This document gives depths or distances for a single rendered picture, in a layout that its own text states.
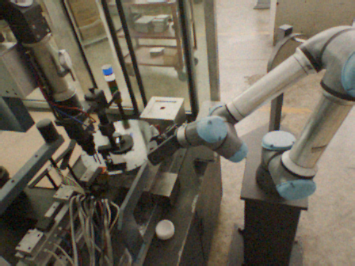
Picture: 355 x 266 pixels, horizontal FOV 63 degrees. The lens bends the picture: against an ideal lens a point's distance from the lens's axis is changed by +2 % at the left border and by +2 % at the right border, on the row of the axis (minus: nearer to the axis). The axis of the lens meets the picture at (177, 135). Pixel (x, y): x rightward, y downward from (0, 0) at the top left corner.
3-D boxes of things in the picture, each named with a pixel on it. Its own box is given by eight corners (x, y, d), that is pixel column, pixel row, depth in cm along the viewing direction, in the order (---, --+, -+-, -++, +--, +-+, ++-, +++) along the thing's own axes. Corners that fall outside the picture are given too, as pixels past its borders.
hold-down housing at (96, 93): (109, 127, 108) (90, 81, 95) (119, 130, 106) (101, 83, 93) (100, 137, 104) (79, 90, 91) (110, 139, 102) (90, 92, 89)
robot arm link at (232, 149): (244, 131, 93) (220, 115, 88) (253, 155, 85) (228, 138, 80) (227, 146, 97) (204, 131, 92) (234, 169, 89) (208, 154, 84)
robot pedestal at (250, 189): (301, 237, 175) (324, 150, 127) (303, 309, 147) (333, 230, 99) (234, 224, 188) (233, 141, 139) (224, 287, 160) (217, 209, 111)
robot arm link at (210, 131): (227, 147, 79) (204, 133, 75) (201, 152, 87) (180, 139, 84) (232, 123, 82) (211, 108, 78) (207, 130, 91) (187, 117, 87)
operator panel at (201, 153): (205, 123, 153) (203, 100, 143) (226, 124, 149) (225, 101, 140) (192, 160, 133) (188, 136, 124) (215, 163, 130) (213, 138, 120)
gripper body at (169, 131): (179, 142, 104) (200, 137, 94) (164, 157, 99) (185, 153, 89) (167, 126, 102) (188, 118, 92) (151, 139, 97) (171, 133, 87)
